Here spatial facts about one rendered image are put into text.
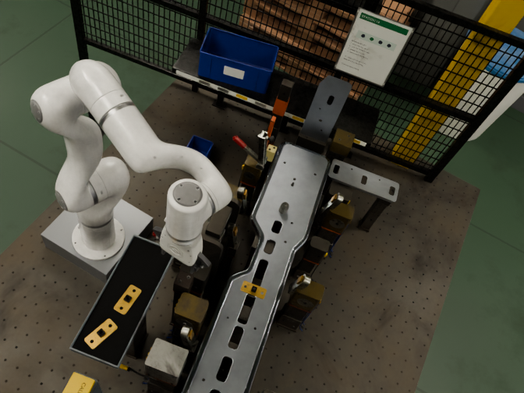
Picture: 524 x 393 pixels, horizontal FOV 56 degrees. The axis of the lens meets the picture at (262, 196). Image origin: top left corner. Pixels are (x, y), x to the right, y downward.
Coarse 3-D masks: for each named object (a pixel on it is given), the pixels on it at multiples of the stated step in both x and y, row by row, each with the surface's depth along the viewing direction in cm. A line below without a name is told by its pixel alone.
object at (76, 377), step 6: (72, 378) 124; (78, 378) 125; (84, 378) 125; (90, 378) 125; (72, 384) 124; (78, 384) 124; (84, 384) 124; (90, 384) 124; (66, 390) 123; (72, 390) 123; (78, 390) 123; (84, 390) 124; (90, 390) 125
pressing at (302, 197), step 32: (288, 160) 196; (320, 160) 199; (288, 192) 187; (320, 192) 191; (256, 224) 177; (288, 224) 180; (256, 256) 170; (288, 256) 173; (224, 288) 162; (224, 320) 156; (256, 320) 158; (224, 352) 151; (256, 352) 153; (192, 384) 144; (224, 384) 146
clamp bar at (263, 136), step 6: (264, 132) 173; (258, 138) 173; (264, 138) 171; (270, 138) 172; (264, 144) 174; (258, 150) 177; (264, 150) 181; (258, 156) 180; (264, 156) 183; (258, 162) 183; (264, 162) 186
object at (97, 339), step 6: (102, 324) 133; (108, 324) 133; (114, 324) 133; (96, 330) 131; (102, 330) 131; (108, 330) 132; (114, 330) 132; (90, 336) 130; (96, 336) 131; (102, 336) 131; (96, 342) 130
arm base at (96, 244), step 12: (84, 228) 168; (96, 228) 167; (108, 228) 172; (120, 228) 188; (72, 240) 181; (84, 240) 177; (96, 240) 174; (108, 240) 178; (120, 240) 185; (84, 252) 180; (96, 252) 181; (108, 252) 182
